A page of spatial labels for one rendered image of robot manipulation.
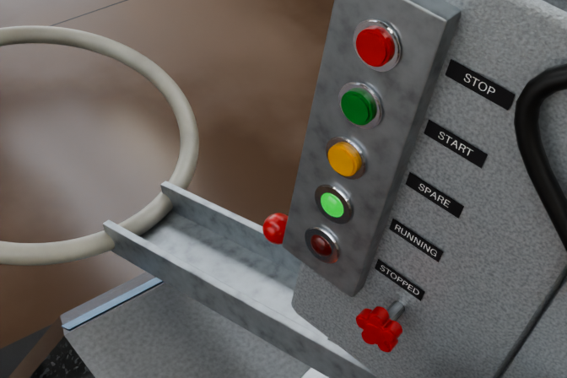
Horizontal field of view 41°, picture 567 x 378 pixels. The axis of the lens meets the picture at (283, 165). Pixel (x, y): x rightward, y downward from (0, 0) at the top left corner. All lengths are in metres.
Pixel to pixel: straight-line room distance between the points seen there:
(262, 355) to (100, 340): 0.22
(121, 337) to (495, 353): 0.61
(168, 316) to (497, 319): 0.62
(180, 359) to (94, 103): 1.72
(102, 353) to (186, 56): 1.96
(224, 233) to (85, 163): 1.45
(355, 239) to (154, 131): 2.02
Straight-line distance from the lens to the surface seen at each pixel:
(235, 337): 1.09
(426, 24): 0.47
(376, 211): 0.57
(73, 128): 2.60
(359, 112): 0.52
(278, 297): 0.97
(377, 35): 0.48
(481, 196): 0.53
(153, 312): 1.11
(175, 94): 1.28
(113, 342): 1.09
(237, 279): 1.00
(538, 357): 0.62
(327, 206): 0.59
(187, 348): 1.08
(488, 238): 0.55
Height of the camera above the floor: 1.75
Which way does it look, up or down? 44 degrees down
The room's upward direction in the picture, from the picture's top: 11 degrees clockwise
